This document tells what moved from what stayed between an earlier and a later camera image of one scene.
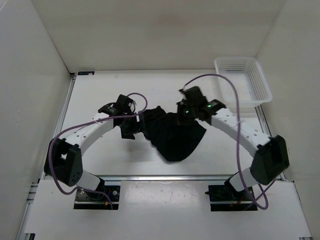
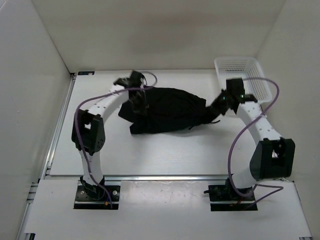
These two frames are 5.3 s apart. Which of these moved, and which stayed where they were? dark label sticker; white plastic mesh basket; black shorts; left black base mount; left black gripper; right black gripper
Moved: black shorts; right black gripper; left black gripper
Stayed: dark label sticker; left black base mount; white plastic mesh basket
